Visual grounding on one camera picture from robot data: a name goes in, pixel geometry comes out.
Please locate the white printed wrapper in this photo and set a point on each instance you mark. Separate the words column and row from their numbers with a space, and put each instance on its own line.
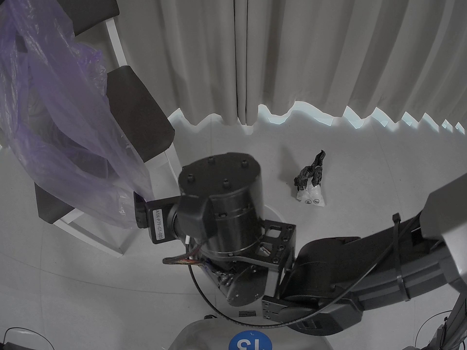
column 313, row 197

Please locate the crumpled black plastic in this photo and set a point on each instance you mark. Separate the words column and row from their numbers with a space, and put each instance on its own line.
column 310, row 173

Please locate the white trash bin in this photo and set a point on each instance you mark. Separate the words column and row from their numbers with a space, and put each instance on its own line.
column 274, row 214

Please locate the white curtain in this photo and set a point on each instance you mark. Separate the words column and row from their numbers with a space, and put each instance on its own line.
column 182, row 49
column 346, row 42

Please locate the white chair with dark seat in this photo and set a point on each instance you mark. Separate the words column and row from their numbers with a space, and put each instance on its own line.
column 140, row 115

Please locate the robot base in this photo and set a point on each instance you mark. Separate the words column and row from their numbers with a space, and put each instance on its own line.
column 219, row 337

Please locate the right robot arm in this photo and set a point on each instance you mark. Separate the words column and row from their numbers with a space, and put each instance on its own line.
column 328, row 268

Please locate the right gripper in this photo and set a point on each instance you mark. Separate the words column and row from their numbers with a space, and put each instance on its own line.
column 158, row 219

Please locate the purple plastic bag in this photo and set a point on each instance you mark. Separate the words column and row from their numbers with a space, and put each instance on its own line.
column 54, row 104

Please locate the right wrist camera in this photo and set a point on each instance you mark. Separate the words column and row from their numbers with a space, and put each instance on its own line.
column 195, row 215

